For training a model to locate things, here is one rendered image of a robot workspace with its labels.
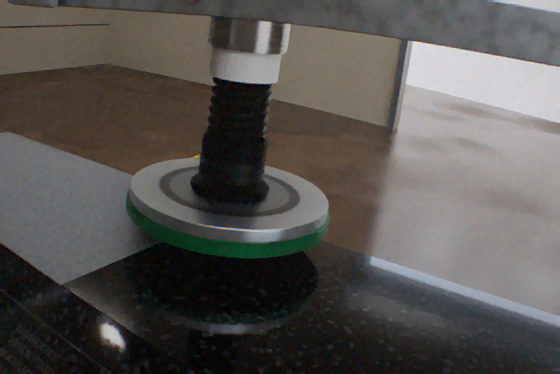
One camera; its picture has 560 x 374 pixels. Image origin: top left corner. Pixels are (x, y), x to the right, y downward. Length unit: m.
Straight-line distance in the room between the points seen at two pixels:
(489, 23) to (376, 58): 4.96
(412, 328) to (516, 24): 0.29
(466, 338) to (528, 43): 0.28
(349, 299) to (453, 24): 0.27
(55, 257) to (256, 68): 0.27
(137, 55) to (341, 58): 2.57
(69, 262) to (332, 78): 5.18
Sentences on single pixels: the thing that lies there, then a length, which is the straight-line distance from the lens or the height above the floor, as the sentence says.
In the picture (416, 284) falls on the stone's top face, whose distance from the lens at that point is 0.62.
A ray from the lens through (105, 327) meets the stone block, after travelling 0.49.
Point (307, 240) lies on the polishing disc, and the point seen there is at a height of 0.86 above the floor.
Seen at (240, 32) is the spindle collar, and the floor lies 1.05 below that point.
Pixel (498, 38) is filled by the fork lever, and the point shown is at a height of 1.09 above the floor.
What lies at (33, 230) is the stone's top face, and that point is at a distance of 0.64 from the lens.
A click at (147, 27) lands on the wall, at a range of 6.89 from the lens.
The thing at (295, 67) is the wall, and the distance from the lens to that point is 5.82.
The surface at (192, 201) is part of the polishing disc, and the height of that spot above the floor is 0.88.
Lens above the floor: 1.09
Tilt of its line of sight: 19 degrees down
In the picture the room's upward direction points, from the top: 8 degrees clockwise
